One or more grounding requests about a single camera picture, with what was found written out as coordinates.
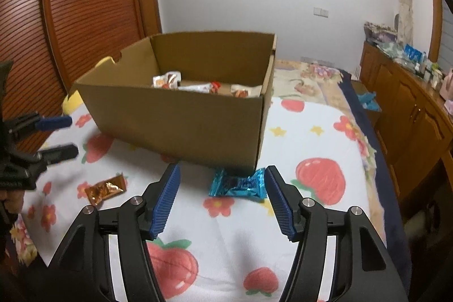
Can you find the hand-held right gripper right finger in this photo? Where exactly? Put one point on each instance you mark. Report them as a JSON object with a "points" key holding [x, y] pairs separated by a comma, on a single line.
{"points": [[281, 203]]}

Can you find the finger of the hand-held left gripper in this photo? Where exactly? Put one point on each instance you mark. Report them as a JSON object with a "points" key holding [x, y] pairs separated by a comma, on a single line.
{"points": [[60, 152], [53, 122]]}

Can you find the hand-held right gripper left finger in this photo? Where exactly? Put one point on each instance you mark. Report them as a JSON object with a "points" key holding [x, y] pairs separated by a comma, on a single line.
{"points": [[166, 203]]}

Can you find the shiny blue candy packet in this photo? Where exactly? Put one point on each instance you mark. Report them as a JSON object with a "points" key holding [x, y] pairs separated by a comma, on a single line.
{"points": [[237, 185]]}

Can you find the shiny copper snack packet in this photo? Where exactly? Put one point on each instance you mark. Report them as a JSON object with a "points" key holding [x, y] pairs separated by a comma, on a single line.
{"points": [[102, 190]]}

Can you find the brown cardboard box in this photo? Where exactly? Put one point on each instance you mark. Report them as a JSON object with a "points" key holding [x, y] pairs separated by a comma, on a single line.
{"points": [[177, 125]]}

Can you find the clear cracker packet gold edge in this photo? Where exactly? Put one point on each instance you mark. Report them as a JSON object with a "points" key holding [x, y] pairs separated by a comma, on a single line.
{"points": [[244, 91]]}

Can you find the white red snack packet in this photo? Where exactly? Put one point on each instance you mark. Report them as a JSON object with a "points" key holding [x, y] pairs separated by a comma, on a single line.
{"points": [[201, 88]]}

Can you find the white orange snack packet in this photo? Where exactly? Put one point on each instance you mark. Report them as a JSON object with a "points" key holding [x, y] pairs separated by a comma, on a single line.
{"points": [[166, 79]]}

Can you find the person's left hand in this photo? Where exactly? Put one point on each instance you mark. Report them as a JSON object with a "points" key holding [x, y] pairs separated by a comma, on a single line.
{"points": [[12, 201]]}

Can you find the yellow plush toy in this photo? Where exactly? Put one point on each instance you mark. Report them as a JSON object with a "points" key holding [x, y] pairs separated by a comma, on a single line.
{"points": [[72, 102]]}

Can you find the white floral strawberry blanket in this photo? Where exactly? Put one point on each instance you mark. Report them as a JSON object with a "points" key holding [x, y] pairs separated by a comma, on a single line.
{"points": [[219, 252]]}

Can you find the wooden slatted wardrobe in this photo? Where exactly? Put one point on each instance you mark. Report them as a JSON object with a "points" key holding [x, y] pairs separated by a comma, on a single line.
{"points": [[88, 4]]}

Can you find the floral bed sheet navy border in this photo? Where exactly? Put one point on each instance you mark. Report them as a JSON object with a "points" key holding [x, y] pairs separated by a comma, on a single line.
{"points": [[318, 75]]}

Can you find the teal plastic bag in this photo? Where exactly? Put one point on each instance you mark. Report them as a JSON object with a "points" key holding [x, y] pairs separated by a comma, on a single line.
{"points": [[368, 101]]}

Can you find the wooden cabinet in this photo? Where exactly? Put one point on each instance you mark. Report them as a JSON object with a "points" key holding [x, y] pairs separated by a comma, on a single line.
{"points": [[400, 100]]}

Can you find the cluttered wooden desk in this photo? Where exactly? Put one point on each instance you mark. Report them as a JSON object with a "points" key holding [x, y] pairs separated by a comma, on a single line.
{"points": [[407, 50]]}

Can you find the pink container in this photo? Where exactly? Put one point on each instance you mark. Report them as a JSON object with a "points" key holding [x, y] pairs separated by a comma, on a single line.
{"points": [[448, 89]]}

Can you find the white window blind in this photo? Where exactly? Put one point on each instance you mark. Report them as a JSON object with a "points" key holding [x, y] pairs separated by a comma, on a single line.
{"points": [[447, 33]]}

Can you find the white light switch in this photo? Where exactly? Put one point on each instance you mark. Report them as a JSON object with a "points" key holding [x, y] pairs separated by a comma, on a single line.
{"points": [[320, 12]]}

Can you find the wooden window frame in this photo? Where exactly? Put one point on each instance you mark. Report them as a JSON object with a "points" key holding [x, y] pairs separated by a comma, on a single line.
{"points": [[436, 19]]}

